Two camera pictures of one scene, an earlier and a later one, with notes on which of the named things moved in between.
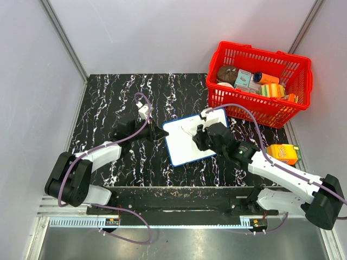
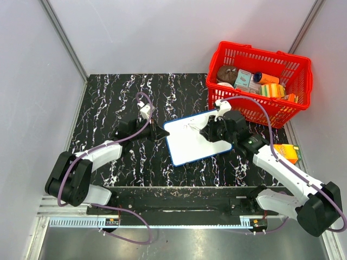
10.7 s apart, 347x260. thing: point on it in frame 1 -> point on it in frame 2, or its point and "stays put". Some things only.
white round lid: (226, 84) stays put
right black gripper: (198, 138) -> (208, 131)
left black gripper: (155, 133) stays put
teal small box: (243, 78) stays put
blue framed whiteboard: (182, 148) stays put
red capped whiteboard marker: (186, 132) -> (193, 127)
